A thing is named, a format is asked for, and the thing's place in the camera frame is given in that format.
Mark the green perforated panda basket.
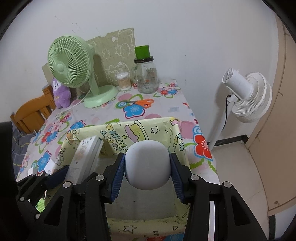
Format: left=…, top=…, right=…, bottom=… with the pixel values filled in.
left=36, top=198, right=45, bottom=213

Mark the small white charger plug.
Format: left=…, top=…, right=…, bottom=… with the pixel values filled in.
left=28, top=168, right=35, bottom=176

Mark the purple plush bunny toy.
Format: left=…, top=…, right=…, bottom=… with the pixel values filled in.
left=52, top=77, right=71, bottom=109

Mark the white standing floor fan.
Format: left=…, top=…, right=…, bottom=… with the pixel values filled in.
left=208, top=68, right=273, bottom=150

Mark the yellow cartoon fabric storage box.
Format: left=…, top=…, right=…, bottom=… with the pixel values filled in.
left=55, top=117, right=189, bottom=240

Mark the grey plaid blanket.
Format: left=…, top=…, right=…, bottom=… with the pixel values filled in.
left=11, top=128, right=35, bottom=176

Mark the cotton swab container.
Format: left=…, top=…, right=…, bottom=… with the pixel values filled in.
left=116, top=72, right=132, bottom=91

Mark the floral tablecloth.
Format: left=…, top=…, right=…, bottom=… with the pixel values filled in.
left=16, top=80, right=219, bottom=183

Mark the grey remote control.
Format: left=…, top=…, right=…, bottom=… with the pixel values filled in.
left=64, top=136, right=103, bottom=185

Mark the white 45W power adapter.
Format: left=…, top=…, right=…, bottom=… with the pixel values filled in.
left=44, top=159, right=56, bottom=175

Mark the green desk fan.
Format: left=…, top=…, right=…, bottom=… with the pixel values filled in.
left=48, top=36, right=118, bottom=108

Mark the glass jar green lid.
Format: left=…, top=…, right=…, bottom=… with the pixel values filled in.
left=132, top=45, right=159, bottom=94

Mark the white fan power cable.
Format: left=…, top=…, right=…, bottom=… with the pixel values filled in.
left=67, top=71, right=99, bottom=110

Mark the beige cartoon cardboard panel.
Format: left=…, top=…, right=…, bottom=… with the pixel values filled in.
left=41, top=27, right=137, bottom=93

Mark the wooden chair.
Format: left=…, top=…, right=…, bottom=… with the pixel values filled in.
left=11, top=84, right=56, bottom=134

